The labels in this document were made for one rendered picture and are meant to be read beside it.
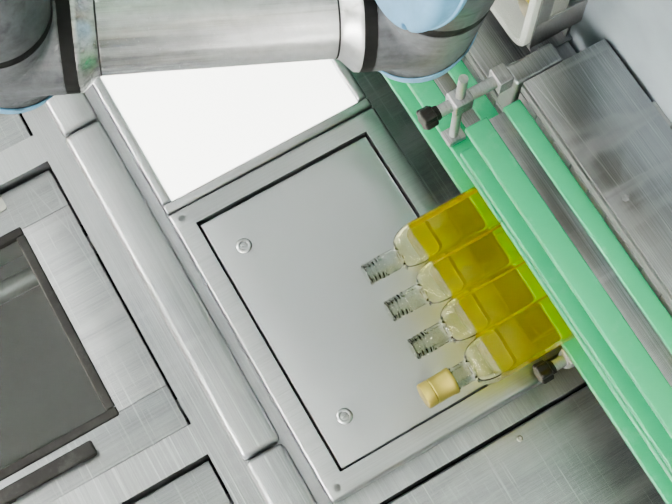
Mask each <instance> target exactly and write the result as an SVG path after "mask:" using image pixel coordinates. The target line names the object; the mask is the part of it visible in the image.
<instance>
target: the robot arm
mask: <svg viewBox="0 0 672 504"><path fill-rule="evenodd" d="M494 1H495V0H0V114H19V113H25V112H28V111H31V110H34V109H36V108H38V107H40V106H42V105H43V104H45V103H46V101H48V100H49V99H50V98H52V97H53V96H54V95H67V94H79V93H85V92H86V90H87V89H88V88H89V87H90V86H91V85H92V84H93V82H94V81H95V80H96V79H97V78H99V77H101V76H109V75H123V74H137V73H150V72H164V71H177V70H191V69H205V68H218V67H232V66H246V65H259V64H273V63H287V62H300V61H314V60H328V59H337V60H340V61H341V62H342V63H343V64H345V65H346V66H347V67H348V68H349V69H350V70H351V71H353V72H373V71H379V72H380V73H382V74H384V75H385V76H386V77H387V78H389V79H392V80H395V81H398V82H403V83H421V82H427V81H430V80H433V79H436V78H438V77H440V76H442V75H444V74H445V73H447V72H448V71H449V70H451V69H452V68H453V67H454V66H455V65H456V64H457V63H458V62H459V61H460V60H461V59H462V58H463V57H464V56H465V55H466V54H467V52H468V51H469V50H470V48H471V46H472V45H473V43H474V41H475V38H476V36H477V33H478V30H479V28H480V26H481V25H482V23H483V21H484V19H485V17H486V16H487V14H488V12H489V10H490V8H491V7H492V5H493V3H494Z"/></svg>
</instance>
